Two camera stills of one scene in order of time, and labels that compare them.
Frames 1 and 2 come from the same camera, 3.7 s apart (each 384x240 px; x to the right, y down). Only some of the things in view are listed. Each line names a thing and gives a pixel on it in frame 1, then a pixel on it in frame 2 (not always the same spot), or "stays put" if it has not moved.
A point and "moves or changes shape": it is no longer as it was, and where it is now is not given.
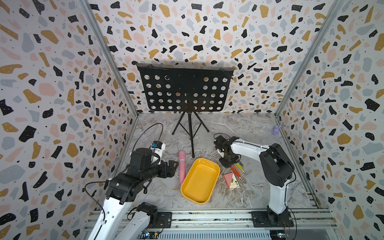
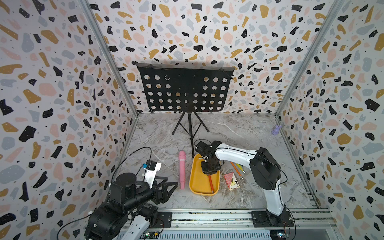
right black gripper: [225, 165] -> [214, 169]
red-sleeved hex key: [235, 172] -> [211, 184]
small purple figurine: [276, 130] stays put
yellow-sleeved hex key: [240, 168] stays put
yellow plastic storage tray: [200, 180] moves or changes shape
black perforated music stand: [185, 88] stays put
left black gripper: [165, 173] -> [158, 197]
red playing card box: [231, 181] stays put
